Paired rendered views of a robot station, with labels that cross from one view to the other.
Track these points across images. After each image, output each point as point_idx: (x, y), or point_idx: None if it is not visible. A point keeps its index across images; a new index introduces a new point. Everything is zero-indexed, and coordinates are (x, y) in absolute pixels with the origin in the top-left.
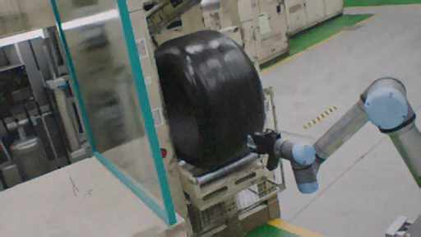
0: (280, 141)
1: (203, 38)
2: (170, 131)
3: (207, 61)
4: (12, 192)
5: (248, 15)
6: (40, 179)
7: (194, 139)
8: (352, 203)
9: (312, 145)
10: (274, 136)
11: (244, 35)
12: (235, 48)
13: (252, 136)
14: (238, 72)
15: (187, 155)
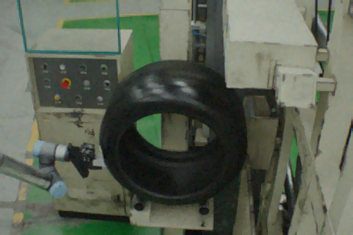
0: (61, 144)
1: (151, 72)
2: (161, 115)
3: (125, 79)
4: (124, 35)
5: (336, 220)
6: (122, 40)
7: (206, 178)
8: None
9: (49, 173)
10: (68, 143)
11: (321, 233)
12: (122, 95)
13: (94, 145)
14: (108, 106)
15: (165, 150)
